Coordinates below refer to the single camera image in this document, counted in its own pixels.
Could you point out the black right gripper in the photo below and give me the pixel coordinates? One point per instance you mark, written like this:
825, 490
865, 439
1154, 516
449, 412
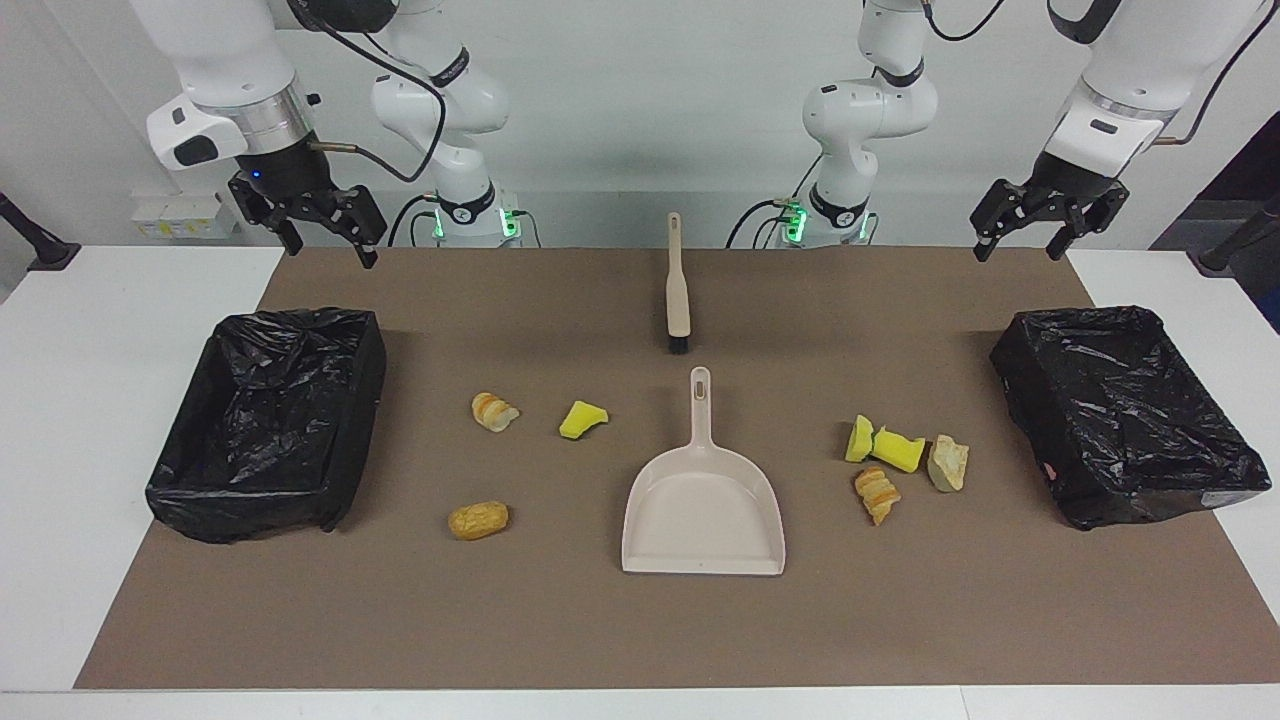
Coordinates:
295, 180

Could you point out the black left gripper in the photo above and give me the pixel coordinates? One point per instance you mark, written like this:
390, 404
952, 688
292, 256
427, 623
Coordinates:
1070, 182

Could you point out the striped croissant piece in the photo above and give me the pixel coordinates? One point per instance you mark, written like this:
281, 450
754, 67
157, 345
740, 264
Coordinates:
492, 412

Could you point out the pale bread chunk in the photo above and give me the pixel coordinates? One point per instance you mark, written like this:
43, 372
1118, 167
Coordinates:
947, 465

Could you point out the yellow green scouring sponge piece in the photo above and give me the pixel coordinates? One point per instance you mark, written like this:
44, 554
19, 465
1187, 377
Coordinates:
858, 440

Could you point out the orange striped croissant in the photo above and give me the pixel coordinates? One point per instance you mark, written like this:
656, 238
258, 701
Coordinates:
876, 493

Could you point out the small yellow sponge wedge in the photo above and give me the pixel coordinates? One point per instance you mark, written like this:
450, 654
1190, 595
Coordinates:
580, 421

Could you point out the round brown bread roll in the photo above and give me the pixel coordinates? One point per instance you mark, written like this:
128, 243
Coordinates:
478, 520

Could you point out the beige hand brush black bristles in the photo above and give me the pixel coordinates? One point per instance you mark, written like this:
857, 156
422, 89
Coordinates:
678, 290

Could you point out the beige plastic dustpan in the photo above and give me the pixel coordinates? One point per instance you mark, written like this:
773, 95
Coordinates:
700, 510

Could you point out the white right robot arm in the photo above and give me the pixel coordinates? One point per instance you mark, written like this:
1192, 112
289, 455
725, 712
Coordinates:
220, 60

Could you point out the black bag lined bin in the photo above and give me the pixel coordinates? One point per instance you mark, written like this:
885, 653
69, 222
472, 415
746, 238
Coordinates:
1120, 410
260, 430

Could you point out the brown table mat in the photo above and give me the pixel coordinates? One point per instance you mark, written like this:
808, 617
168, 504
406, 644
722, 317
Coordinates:
600, 630

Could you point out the white wall socket boxes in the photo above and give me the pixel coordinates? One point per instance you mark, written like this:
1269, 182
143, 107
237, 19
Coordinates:
180, 215

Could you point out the black stand post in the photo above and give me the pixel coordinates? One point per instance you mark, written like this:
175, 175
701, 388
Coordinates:
40, 245
1225, 255

